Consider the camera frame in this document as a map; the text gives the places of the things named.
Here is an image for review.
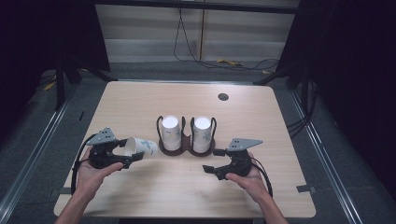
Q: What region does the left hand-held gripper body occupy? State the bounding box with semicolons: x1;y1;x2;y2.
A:
86;126;134;171

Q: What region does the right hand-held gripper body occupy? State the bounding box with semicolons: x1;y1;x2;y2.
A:
214;137;263;181

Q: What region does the printed white paper cup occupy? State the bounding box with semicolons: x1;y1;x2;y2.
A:
123;136;159;159

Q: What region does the brown double cup holder rack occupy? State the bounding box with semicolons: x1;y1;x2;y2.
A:
155;115;219;158

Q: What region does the stack of white paper cups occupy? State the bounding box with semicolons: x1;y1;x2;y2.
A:
192;116;214;154
161;115;183;152

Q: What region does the person's right hand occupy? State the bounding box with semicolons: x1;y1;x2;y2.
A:
225;151;271;203

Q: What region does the person's left hand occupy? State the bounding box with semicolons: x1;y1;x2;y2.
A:
76;147;125;196

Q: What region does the black metal stand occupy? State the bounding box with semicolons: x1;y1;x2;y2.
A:
53;54;118;112
253;62;313;117

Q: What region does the yellow scrap on floor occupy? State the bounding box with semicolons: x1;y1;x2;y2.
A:
216;58;245;67

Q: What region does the dark curtain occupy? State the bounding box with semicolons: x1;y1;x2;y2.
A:
275;0;396;200
0;0;111;147

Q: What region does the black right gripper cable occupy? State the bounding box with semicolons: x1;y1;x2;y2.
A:
249;156;275;198

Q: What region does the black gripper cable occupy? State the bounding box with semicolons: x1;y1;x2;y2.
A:
70;133;98;196
249;156;275;198

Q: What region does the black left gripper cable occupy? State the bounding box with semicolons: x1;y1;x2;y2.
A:
70;133;98;196

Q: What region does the metal floor rail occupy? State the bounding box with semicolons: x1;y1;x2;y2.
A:
289;89;366;224
0;83;79;217

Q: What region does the bundle of black cables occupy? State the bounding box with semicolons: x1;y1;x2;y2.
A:
286;79;319;140

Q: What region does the black floor cable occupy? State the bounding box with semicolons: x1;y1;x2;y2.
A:
173;7;281;72

